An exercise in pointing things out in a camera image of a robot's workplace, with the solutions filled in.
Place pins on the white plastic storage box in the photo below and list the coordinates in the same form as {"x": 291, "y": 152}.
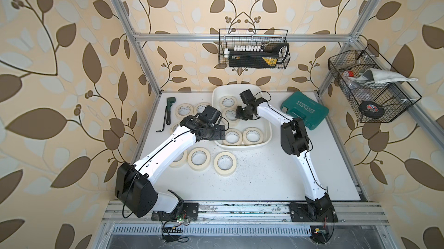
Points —
{"x": 262, "y": 124}

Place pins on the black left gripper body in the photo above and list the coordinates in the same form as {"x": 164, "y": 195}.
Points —
{"x": 217, "y": 133}

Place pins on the black wire basket rear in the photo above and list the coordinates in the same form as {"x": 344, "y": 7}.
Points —
{"x": 251, "y": 39}

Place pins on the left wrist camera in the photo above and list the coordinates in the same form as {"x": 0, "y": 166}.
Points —
{"x": 210, "y": 115}

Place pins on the grey cloth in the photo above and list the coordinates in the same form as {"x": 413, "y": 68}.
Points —
{"x": 378, "y": 76}

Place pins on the green pipe wrench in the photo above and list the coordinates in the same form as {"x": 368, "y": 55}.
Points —
{"x": 169, "y": 102}

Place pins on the black wire basket right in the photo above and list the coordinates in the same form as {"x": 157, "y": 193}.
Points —
{"x": 396, "y": 98}

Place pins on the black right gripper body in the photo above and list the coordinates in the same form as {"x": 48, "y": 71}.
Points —
{"x": 243, "y": 112}

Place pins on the black wire basket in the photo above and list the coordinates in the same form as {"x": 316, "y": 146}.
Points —
{"x": 396, "y": 98}
{"x": 251, "y": 39}

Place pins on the cream masking tape roll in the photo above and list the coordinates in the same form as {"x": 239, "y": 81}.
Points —
{"x": 199, "y": 159}
{"x": 233, "y": 137}
{"x": 200, "y": 107}
{"x": 180, "y": 160}
{"x": 174, "y": 127}
{"x": 225, "y": 164}
{"x": 252, "y": 136}
{"x": 228, "y": 102}
{"x": 184, "y": 110}
{"x": 230, "y": 115}

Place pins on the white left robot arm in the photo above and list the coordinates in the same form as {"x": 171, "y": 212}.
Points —
{"x": 135, "y": 182}

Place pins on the black yellow box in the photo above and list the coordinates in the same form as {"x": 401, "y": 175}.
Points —
{"x": 250, "y": 59}

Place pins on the black round disc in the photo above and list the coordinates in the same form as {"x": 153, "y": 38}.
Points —
{"x": 371, "y": 110}

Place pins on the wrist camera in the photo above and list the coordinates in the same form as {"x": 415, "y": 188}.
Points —
{"x": 210, "y": 115}
{"x": 248, "y": 98}

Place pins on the green tool case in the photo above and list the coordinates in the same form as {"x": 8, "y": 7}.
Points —
{"x": 301, "y": 106}

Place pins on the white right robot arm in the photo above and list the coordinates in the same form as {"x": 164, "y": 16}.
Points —
{"x": 295, "y": 142}

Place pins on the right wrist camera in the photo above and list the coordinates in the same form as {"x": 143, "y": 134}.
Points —
{"x": 248, "y": 98}

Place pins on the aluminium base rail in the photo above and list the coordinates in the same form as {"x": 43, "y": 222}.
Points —
{"x": 274, "y": 212}

